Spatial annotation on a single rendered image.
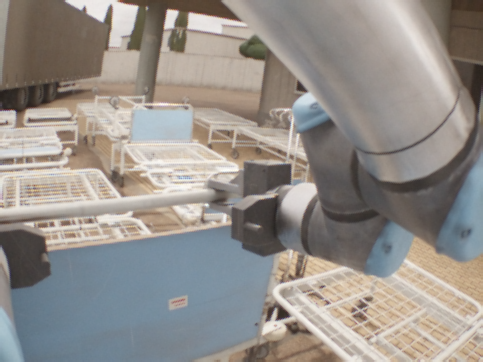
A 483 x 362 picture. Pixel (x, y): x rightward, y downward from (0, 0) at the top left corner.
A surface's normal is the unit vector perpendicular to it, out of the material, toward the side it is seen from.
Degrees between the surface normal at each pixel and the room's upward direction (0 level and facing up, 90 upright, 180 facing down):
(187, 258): 90
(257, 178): 90
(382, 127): 131
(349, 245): 115
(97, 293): 90
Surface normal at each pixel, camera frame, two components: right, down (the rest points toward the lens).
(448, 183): 0.00, 0.64
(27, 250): 0.62, 0.13
